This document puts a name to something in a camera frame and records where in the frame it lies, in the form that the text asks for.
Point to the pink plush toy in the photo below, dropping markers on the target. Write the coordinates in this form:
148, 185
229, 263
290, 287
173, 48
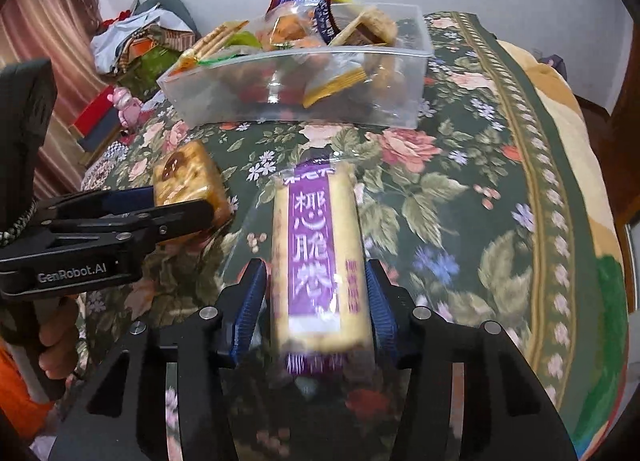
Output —
126, 106

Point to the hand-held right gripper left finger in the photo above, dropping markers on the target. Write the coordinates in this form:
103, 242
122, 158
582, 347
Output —
247, 308

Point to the clear plastic container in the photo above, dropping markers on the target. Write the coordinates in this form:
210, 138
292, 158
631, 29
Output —
350, 106

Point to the pile of clothes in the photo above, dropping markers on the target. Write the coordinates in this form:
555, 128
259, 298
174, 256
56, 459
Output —
145, 36

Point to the orange snack bag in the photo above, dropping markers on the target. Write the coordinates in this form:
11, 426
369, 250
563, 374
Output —
290, 32

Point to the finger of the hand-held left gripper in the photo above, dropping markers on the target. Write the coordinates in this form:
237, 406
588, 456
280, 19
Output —
120, 198
180, 218

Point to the floral bedspread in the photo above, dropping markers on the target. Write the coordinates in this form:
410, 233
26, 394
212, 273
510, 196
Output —
450, 191

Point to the orange garment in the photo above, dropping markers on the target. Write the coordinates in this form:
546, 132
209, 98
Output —
17, 401

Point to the purple label biscuit packet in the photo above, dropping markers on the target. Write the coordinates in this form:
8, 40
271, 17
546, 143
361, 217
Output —
315, 241

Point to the patchwork quilt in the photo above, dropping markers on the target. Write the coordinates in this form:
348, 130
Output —
107, 166

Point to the blue white packet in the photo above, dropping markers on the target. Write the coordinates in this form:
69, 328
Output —
324, 13

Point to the pale cracker packet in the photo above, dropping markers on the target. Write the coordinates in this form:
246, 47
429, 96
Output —
367, 23

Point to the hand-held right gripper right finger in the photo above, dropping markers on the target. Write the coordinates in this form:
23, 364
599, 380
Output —
381, 313

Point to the yellow white snack packet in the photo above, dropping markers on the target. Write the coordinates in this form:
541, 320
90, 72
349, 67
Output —
335, 81

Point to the yellow blanket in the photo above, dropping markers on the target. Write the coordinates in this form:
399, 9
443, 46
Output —
595, 241

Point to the red box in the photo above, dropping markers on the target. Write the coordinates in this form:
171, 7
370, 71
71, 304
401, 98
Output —
97, 116

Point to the striped brown curtain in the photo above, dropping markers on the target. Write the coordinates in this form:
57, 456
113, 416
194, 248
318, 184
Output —
45, 16

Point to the square cracker block packet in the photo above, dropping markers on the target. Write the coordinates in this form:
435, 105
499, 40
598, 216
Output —
185, 171

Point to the person's left hand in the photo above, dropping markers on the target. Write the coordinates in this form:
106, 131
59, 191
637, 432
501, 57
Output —
57, 341

